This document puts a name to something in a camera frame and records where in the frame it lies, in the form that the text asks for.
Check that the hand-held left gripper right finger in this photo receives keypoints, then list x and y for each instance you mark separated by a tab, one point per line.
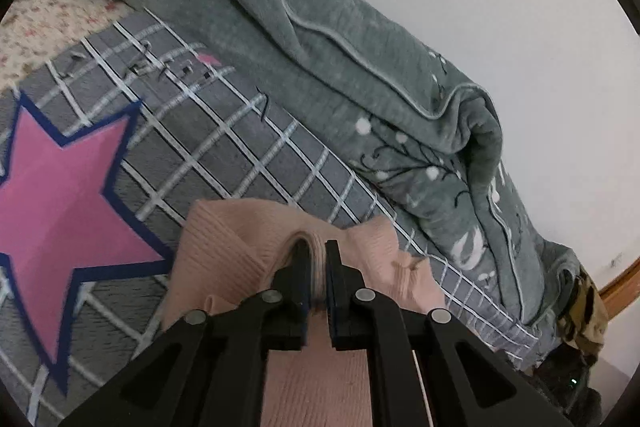
331	292

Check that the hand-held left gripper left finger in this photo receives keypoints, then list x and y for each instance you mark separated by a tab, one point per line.
301	277

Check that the pink knit sweater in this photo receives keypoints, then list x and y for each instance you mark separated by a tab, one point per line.
225	247

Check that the grey-green flower quilt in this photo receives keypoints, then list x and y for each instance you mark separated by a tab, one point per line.
325	32

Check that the brown crumpled jacket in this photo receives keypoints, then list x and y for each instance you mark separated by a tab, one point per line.
582	307

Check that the grey checked star blanket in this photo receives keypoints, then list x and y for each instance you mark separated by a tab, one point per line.
65	187

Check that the orange wooden door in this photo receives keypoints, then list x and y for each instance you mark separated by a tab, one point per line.
625	279

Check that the floral bed sheet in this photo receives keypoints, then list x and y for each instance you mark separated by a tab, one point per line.
50	17

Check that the white wall switch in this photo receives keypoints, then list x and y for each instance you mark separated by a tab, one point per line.
615	261

